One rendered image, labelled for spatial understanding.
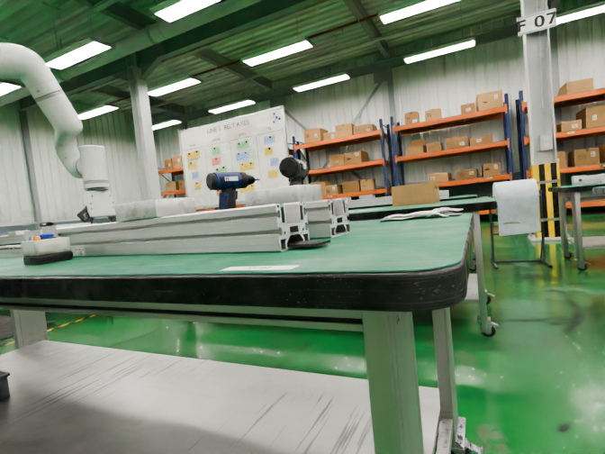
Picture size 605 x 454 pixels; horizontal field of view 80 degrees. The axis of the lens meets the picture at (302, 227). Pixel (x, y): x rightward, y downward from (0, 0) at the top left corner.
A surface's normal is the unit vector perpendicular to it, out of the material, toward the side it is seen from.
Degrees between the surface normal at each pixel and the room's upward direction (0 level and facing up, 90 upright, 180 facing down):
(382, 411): 90
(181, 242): 90
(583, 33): 90
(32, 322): 90
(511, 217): 101
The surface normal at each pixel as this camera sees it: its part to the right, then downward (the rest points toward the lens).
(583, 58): -0.43, 0.10
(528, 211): -0.36, 0.30
